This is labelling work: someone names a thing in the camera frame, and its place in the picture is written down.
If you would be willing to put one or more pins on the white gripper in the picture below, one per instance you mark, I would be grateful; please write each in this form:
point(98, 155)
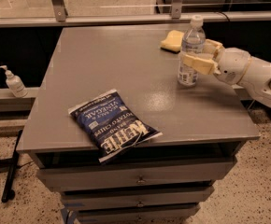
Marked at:
point(234, 65)

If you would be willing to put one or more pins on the clear plastic water bottle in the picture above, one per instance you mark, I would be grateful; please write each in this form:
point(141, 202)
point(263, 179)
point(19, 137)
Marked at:
point(192, 43)

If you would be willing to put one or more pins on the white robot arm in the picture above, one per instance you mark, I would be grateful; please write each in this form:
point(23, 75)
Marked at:
point(256, 80)

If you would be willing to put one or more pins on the white pump dispenser bottle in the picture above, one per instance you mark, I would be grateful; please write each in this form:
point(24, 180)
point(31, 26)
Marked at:
point(14, 83)

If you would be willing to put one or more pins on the yellow sponge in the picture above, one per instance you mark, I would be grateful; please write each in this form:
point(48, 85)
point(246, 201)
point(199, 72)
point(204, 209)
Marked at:
point(173, 41)

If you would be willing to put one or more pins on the grey drawer cabinet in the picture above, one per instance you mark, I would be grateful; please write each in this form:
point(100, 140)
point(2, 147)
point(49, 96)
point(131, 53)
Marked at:
point(200, 129)

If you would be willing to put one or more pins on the blue potato chips bag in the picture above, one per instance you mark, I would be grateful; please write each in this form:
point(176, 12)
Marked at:
point(111, 125)

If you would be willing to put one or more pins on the black floor stand leg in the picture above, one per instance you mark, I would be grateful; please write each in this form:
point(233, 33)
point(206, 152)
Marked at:
point(9, 193)

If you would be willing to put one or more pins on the grey metal window rail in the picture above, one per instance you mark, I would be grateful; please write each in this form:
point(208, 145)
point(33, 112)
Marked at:
point(41, 13)

